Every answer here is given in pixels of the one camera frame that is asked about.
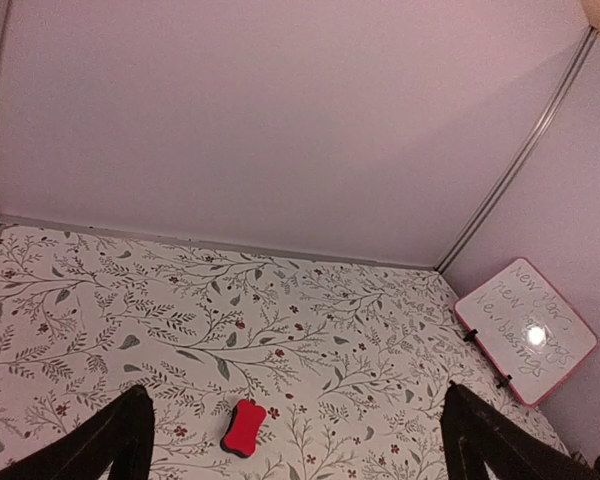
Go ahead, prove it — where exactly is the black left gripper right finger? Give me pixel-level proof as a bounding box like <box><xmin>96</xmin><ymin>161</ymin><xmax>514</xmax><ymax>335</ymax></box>
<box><xmin>440</xmin><ymin>383</ymin><xmax>600</xmax><ymax>479</ymax></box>

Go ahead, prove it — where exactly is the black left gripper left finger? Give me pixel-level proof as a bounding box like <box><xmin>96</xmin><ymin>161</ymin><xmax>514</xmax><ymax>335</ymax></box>
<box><xmin>0</xmin><ymin>385</ymin><xmax>154</xmax><ymax>479</ymax></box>

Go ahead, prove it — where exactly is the pink framed whiteboard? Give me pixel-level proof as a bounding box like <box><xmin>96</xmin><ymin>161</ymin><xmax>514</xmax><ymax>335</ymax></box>
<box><xmin>454</xmin><ymin>257</ymin><xmax>598</xmax><ymax>408</ymax></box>

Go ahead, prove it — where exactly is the red black whiteboard eraser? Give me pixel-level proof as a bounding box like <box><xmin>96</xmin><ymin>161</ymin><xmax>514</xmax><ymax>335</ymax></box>
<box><xmin>220</xmin><ymin>399</ymin><xmax>267</xmax><ymax>458</ymax></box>

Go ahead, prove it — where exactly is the black whiteboard foot clip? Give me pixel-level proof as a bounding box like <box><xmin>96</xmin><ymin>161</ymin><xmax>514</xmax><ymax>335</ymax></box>
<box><xmin>496</xmin><ymin>375</ymin><xmax>512</xmax><ymax>389</ymax></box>
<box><xmin>463</xmin><ymin>329</ymin><xmax>478</xmax><ymax>342</ymax></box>

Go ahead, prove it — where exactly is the floral patterned table mat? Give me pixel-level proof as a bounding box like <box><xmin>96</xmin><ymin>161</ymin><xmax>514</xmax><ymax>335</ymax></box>
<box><xmin>0</xmin><ymin>226</ymin><xmax>564</xmax><ymax>479</ymax></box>

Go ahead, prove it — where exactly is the right aluminium corner post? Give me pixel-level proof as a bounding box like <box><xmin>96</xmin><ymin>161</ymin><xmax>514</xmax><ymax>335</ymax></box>
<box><xmin>433</xmin><ymin>26</ymin><xmax>598</xmax><ymax>274</ymax></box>

